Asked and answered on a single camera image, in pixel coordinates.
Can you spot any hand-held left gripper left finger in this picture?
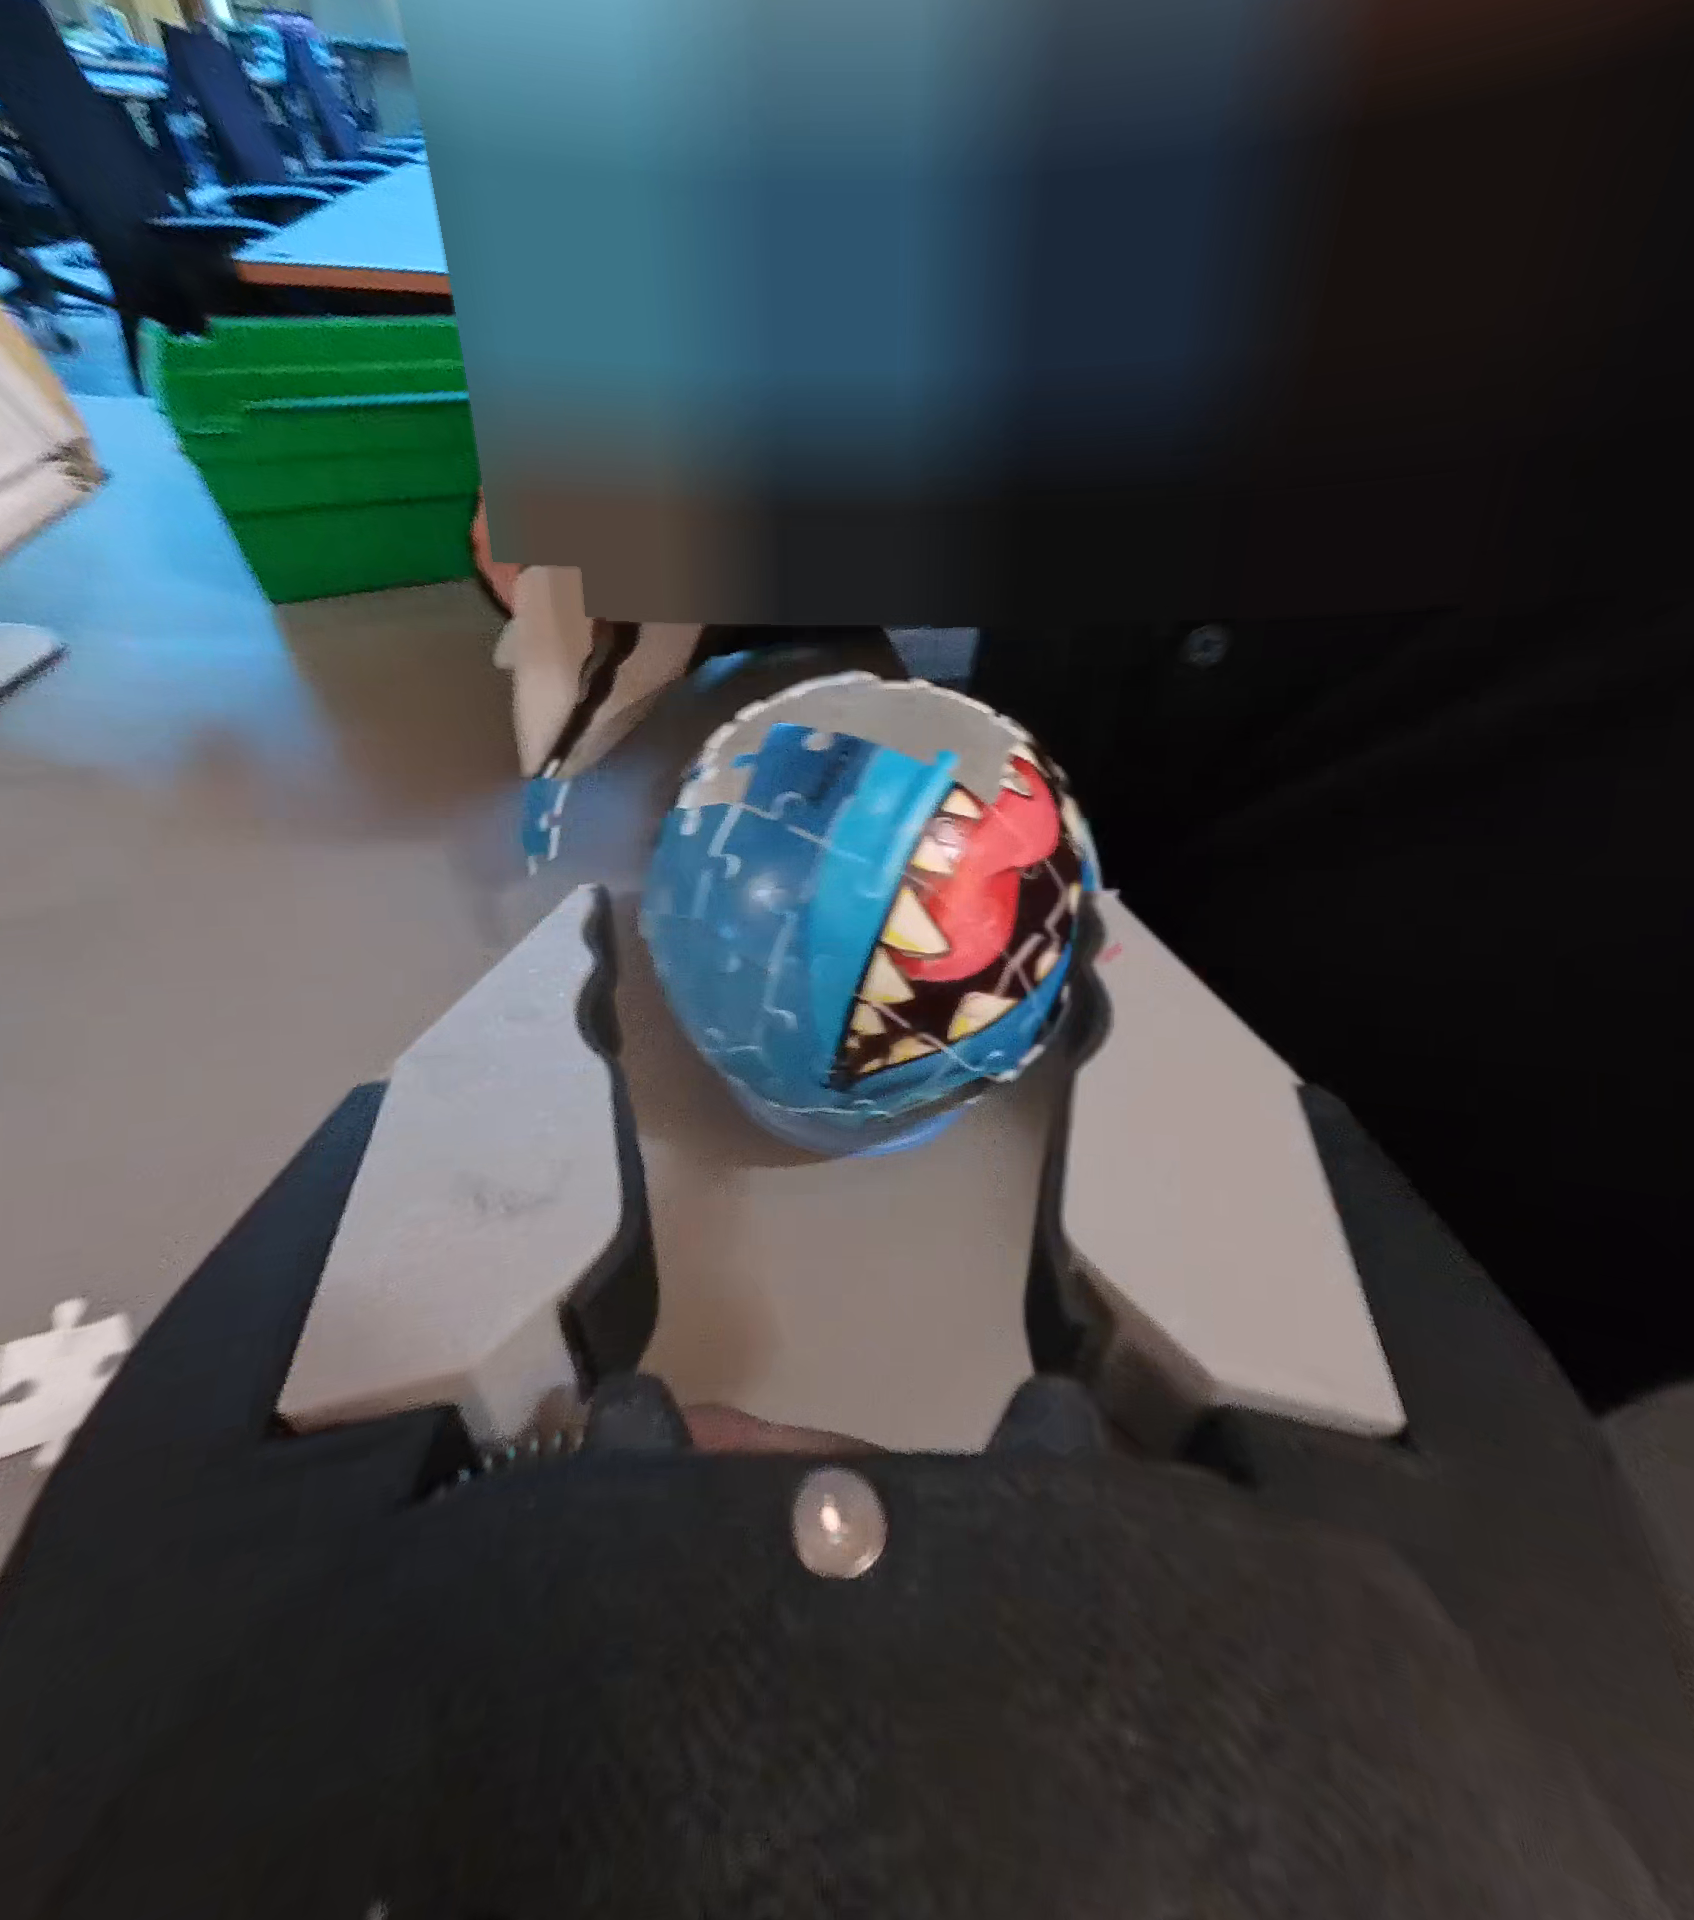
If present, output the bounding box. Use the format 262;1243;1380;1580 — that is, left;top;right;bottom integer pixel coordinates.
274;884;663;1446

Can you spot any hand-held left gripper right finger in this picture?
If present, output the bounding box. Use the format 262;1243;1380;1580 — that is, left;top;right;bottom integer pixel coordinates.
1026;884;1408;1454

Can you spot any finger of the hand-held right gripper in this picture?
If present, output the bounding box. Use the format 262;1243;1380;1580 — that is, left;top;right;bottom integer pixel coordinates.
552;624;708;782
492;569;628;778

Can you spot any blue puzzle ball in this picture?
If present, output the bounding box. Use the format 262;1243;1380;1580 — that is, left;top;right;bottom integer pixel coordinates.
637;674;1109;1159

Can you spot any pale puzzle piece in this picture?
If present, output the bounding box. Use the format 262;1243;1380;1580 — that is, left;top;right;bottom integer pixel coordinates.
0;1296;139;1470

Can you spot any green plastic bin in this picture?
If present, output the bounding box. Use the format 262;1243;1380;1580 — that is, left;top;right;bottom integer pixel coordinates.
134;311;484;606

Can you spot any person's dark clothing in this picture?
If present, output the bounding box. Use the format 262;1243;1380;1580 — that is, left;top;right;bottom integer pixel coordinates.
885;583;1694;1416

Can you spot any wood-edged desk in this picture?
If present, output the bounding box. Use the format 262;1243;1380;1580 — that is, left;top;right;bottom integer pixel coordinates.
228;156;455;297

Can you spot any dark office chair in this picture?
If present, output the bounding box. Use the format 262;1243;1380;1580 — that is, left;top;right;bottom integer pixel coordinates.
0;0;238;335

